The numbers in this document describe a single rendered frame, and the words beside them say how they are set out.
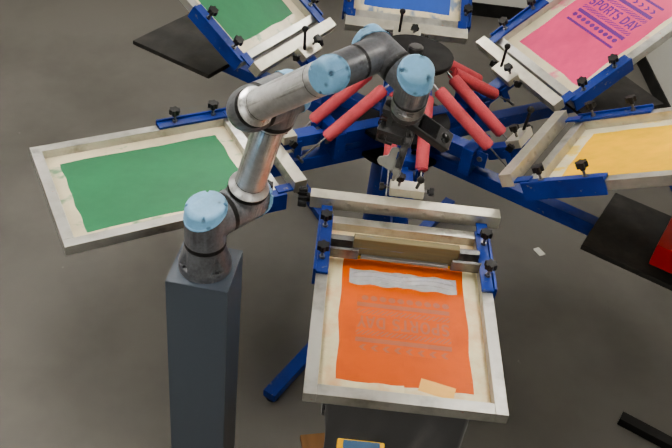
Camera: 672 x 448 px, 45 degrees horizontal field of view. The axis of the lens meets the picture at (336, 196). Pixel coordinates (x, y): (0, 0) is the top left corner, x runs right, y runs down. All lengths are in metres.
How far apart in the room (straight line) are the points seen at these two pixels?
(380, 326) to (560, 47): 1.75
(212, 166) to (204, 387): 0.91
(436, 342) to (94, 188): 1.34
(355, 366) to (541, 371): 1.61
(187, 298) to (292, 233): 2.01
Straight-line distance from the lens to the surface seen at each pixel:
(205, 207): 2.21
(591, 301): 4.36
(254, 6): 3.73
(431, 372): 2.50
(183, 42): 3.98
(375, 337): 2.56
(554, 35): 3.89
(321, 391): 2.35
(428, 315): 2.66
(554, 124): 3.32
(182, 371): 2.60
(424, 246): 2.74
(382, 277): 2.74
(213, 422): 2.77
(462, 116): 3.19
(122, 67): 5.68
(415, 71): 1.64
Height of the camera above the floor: 2.84
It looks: 38 degrees down
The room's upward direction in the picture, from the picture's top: 8 degrees clockwise
